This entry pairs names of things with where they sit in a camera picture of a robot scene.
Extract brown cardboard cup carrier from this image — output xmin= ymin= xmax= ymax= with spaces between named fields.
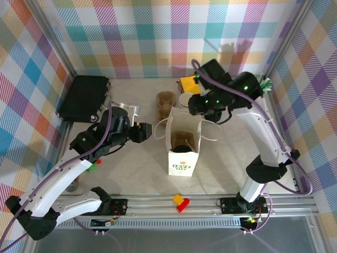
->
xmin=156 ymin=91 xmax=177 ymax=124
xmin=171 ymin=131 xmax=196 ymax=152

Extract white paper takeout bag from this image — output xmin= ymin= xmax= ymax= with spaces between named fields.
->
xmin=154 ymin=106 xmax=219 ymax=177

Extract green white paper cup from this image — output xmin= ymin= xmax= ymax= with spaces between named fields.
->
xmin=179 ymin=92 xmax=195 ymax=109

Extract yellow paper napkin stack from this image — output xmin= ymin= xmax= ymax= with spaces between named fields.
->
xmin=180 ymin=75 xmax=201 ymax=94

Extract black carrying case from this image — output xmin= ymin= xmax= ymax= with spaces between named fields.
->
xmin=57 ymin=75 xmax=113 ymax=124

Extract red grey cylindrical object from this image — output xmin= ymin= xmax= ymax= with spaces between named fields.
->
xmin=65 ymin=177 xmax=80 ymax=193

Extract large red toy brick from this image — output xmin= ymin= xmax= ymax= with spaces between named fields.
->
xmin=176 ymin=198 xmax=191 ymax=213

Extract small electronics board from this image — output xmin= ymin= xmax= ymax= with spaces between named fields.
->
xmin=91 ymin=217 xmax=118 ymax=228
xmin=241 ymin=216 xmax=261 ymax=228

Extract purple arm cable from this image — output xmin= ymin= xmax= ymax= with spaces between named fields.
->
xmin=0 ymin=99 xmax=122 ymax=251
xmin=191 ymin=59 xmax=314 ymax=235

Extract long aluminium base rail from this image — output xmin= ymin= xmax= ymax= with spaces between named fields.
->
xmin=59 ymin=193 xmax=316 ymax=219

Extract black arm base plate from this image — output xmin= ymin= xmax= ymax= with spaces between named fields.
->
xmin=220 ymin=196 xmax=269 ymax=215
xmin=109 ymin=198 xmax=129 ymax=216

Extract grey slotted cable duct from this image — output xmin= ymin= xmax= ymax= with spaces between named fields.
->
xmin=56 ymin=219 xmax=244 ymax=230

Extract aluminium frame post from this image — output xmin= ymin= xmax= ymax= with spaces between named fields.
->
xmin=262 ymin=0 xmax=316 ymax=79
xmin=26 ymin=0 xmax=80 ymax=80

